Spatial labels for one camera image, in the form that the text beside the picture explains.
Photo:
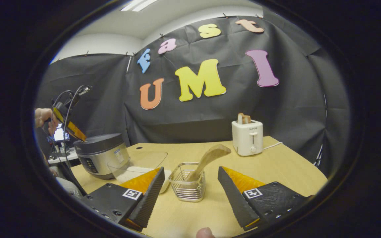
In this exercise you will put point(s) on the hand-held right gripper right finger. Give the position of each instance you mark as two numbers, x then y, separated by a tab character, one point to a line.
233	198

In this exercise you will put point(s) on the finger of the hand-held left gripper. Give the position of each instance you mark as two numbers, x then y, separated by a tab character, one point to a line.
74	130

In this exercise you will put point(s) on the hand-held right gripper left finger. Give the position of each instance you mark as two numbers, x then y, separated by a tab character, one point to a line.
147	198

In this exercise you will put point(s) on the silver black rice cooker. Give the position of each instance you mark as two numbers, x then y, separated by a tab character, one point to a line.
101	155

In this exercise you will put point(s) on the clear plastic rice container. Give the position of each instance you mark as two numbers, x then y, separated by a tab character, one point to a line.
144	158

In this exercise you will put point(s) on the wooden spoon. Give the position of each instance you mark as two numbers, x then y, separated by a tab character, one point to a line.
210	155

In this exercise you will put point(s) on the computer monitor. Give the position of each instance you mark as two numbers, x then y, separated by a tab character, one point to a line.
60	135

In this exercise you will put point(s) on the white side table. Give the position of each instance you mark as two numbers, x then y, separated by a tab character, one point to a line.
61	158

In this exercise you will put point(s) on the person's light trousers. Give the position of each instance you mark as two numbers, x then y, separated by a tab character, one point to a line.
66	185

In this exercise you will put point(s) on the white toaster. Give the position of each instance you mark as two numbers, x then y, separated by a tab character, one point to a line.
246	138

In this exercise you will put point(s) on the pale bread slice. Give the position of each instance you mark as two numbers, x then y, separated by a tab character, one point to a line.
240	119

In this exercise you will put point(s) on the brown toast slice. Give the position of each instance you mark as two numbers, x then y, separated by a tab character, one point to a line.
247	119

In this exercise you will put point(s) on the black backdrop cloth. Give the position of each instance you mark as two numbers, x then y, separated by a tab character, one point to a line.
210	119

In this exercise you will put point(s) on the ceiling light panel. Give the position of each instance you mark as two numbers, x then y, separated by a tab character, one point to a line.
137	5

